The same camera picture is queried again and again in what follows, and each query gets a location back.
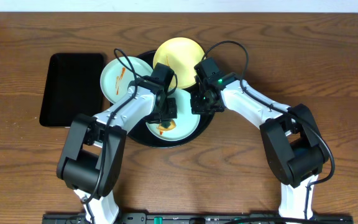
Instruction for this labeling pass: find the orange green sponge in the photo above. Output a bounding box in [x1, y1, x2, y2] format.
[157, 119, 177, 131]

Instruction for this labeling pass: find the light green plate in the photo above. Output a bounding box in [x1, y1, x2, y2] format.
[100, 57, 153, 103]
[146, 89, 200, 141]

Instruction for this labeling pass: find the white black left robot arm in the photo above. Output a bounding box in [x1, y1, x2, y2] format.
[57, 77, 173, 223]

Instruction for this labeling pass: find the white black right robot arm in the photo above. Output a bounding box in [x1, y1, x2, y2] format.
[191, 73, 334, 220]

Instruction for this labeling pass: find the round black tray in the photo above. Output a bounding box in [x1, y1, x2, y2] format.
[128, 50, 214, 148]

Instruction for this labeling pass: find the rectangular black tray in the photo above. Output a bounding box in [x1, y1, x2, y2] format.
[39, 53, 106, 127]

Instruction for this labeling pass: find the yellow plate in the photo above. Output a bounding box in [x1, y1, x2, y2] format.
[153, 37, 204, 89]

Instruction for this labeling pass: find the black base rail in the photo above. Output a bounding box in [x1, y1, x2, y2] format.
[42, 212, 354, 224]

